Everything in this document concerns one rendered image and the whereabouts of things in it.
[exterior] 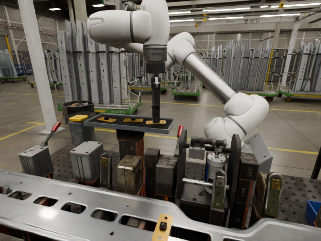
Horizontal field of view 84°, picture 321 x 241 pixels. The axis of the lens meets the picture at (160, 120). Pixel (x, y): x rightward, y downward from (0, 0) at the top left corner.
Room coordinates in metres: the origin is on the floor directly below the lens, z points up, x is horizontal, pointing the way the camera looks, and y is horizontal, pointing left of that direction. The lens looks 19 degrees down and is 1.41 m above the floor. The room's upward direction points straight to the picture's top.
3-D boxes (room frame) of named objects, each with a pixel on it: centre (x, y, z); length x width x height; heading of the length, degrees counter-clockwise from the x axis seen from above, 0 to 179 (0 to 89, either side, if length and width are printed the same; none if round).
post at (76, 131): (0.80, 0.38, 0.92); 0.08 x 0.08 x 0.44; 75
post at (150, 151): (0.58, 0.03, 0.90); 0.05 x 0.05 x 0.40; 75
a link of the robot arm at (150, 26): (0.71, 0.03, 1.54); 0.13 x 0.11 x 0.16; 89
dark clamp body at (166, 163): (0.55, -0.03, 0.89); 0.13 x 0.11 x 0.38; 165
